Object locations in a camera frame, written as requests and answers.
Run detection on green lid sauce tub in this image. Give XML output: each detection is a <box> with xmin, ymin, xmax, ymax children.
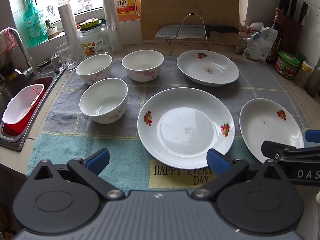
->
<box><xmin>274</xmin><ymin>51</ymin><xmax>300</xmax><ymax>80</ymax></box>

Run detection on small potted plant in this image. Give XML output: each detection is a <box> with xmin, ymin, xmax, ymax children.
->
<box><xmin>45</xmin><ymin>19</ymin><xmax>60</xmax><ymax>39</ymax></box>

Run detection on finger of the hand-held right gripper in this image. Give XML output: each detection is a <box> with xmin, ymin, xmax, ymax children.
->
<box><xmin>261</xmin><ymin>140</ymin><xmax>320</xmax><ymax>167</ymax></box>
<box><xmin>304</xmin><ymin>129</ymin><xmax>320</xmax><ymax>143</ymax></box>

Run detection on pink dish cloth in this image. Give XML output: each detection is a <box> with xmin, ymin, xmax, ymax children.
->
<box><xmin>0</xmin><ymin>29</ymin><xmax>18</xmax><ymax>55</ymax></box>

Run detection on grey and teal dish mat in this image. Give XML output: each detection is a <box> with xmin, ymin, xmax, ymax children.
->
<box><xmin>26</xmin><ymin>55</ymin><xmax>310</xmax><ymax>195</ymax></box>

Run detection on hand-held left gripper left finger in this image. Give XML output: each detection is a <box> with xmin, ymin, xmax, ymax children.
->
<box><xmin>26</xmin><ymin>148</ymin><xmax>125</xmax><ymax>201</ymax></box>

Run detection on white bag red print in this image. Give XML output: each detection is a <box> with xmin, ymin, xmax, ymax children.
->
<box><xmin>235</xmin><ymin>30</ymin><xmax>250</xmax><ymax>54</ymax></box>

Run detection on white pink floral bowl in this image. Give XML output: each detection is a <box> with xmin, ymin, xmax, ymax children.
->
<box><xmin>122</xmin><ymin>50</ymin><xmax>165</xmax><ymax>82</ymax></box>
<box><xmin>75</xmin><ymin>54</ymin><xmax>113</xmax><ymax>85</ymax></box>
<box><xmin>79</xmin><ymin>78</ymin><xmax>129</xmax><ymax>125</ymax></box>

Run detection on white plastic colander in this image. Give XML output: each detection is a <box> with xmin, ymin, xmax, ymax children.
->
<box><xmin>2</xmin><ymin>84</ymin><xmax>45</xmax><ymax>125</ymax></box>

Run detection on dark soy sauce bottle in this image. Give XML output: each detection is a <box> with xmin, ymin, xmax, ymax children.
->
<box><xmin>266</xmin><ymin>7</ymin><xmax>283</xmax><ymax>64</ymax></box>

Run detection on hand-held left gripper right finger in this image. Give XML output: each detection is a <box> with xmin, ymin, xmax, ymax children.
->
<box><xmin>192</xmin><ymin>148</ymin><xmax>292</xmax><ymax>202</ymax></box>

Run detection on white bag blue print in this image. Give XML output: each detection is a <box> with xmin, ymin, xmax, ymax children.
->
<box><xmin>244</xmin><ymin>27</ymin><xmax>278</xmax><ymax>62</ymax></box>

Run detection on yellow lid spice jar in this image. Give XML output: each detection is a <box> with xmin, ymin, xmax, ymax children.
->
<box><xmin>294</xmin><ymin>61</ymin><xmax>313</xmax><ymax>88</ymax></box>

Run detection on green detergent bottle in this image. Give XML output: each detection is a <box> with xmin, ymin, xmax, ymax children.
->
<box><xmin>22</xmin><ymin>0</ymin><xmax>48</xmax><ymax>48</ymax></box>

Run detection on black handled cleaver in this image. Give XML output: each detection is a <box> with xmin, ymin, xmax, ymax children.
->
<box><xmin>155</xmin><ymin>24</ymin><xmax>240</xmax><ymax>40</ymax></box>

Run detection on steel faucet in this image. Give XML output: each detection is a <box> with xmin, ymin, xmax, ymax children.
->
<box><xmin>7</xmin><ymin>27</ymin><xmax>38</xmax><ymax>80</ymax></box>

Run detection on steel sink strainer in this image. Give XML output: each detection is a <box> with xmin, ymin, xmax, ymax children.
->
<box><xmin>37</xmin><ymin>58</ymin><xmax>53</xmax><ymax>68</ymax></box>

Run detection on large white fruit print plate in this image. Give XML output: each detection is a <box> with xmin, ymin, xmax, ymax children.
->
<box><xmin>137</xmin><ymin>87</ymin><xmax>235</xmax><ymax>170</ymax></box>

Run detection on bamboo cutting board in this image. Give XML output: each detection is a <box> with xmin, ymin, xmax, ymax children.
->
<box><xmin>134</xmin><ymin>0</ymin><xmax>241</xmax><ymax>47</ymax></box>

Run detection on orange cooking wine jug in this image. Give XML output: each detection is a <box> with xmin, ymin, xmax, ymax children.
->
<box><xmin>114</xmin><ymin>0</ymin><xmax>142</xmax><ymax>22</ymax></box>

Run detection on clear glass mug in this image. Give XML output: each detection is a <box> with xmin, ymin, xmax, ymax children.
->
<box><xmin>52</xmin><ymin>41</ymin><xmax>78</xmax><ymax>72</ymax></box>

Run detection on dark red knife block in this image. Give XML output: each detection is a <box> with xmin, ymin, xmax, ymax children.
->
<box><xmin>276</xmin><ymin>14</ymin><xmax>305</xmax><ymax>60</ymax></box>

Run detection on steel sink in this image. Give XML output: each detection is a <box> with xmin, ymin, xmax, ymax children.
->
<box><xmin>0</xmin><ymin>62</ymin><xmax>66</xmax><ymax>152</ymax></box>

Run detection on metal wire rack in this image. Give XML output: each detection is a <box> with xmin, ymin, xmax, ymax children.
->
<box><xmin>170</xmin><ymin>14</ymin><xmax>210</xmax><ymax>55</ymax></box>

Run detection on red plastic basin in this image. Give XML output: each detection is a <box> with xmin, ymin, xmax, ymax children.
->
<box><xmin>2</xmin><ymin>76</ymin><xmax>53</xmax><ymax>137</ymax></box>

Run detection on glass jar yellow lid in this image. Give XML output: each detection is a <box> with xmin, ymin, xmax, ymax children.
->
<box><xmin>79</xmin><ymin>19</ymin><xmax>110</xmax><ymax>55</ymax></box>

